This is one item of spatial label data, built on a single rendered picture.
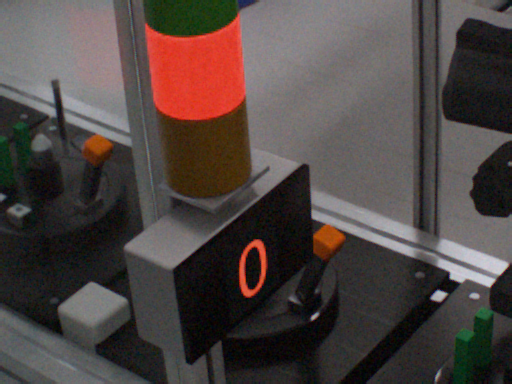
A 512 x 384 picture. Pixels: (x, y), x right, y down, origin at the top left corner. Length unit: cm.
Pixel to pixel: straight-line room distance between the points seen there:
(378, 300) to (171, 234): 39
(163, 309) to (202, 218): 6
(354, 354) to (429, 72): 25
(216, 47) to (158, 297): 15
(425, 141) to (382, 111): 38
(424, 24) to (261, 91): 52
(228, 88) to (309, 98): 88
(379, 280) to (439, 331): 8
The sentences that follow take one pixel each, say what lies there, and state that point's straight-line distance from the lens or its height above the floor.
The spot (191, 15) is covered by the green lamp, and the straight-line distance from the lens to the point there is 67.
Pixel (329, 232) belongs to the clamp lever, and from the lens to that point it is 101.
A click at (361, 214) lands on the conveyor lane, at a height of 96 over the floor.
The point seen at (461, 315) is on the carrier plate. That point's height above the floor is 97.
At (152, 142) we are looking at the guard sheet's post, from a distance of 75.
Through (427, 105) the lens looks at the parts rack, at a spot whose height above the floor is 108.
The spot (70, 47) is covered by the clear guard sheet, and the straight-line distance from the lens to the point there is 68.
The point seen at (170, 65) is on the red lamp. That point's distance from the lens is 69.
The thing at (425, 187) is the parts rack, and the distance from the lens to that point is 120.
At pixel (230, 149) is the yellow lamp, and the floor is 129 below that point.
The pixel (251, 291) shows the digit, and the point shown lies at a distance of 78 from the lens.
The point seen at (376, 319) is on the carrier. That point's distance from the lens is 109.
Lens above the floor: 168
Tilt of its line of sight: 33 degrees down
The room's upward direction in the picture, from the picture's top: 4 degrees counter-clockwise
